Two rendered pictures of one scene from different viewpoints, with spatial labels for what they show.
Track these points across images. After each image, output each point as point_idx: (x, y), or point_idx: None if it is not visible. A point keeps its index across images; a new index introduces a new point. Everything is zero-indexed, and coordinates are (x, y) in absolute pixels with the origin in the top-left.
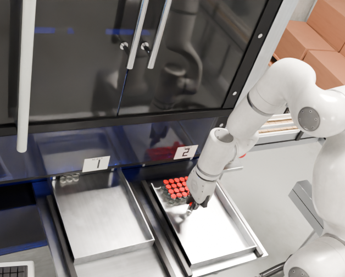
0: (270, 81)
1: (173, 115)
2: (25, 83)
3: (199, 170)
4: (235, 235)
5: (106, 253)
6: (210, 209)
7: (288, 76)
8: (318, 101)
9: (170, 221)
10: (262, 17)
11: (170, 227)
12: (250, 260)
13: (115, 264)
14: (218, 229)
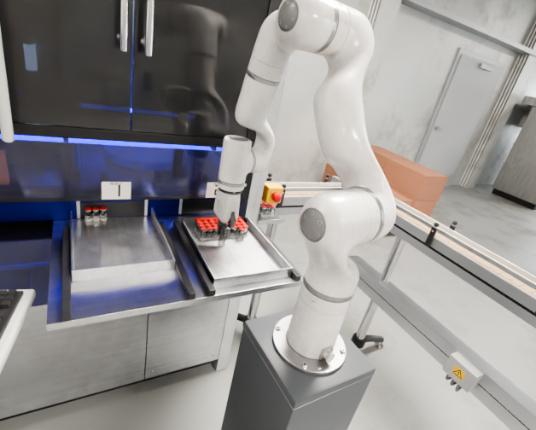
0: (260, 36)
1: (195, 139)
2: None
3: (219, 182)
4: (270, 264)
5: (114, 270)
6: (245, 245)
7: (275, 16)
8: None
9: (196, 246)
10: None
11: (197, 253)
12: (287, 283)
13: (125, 281)
14: (253, 258)
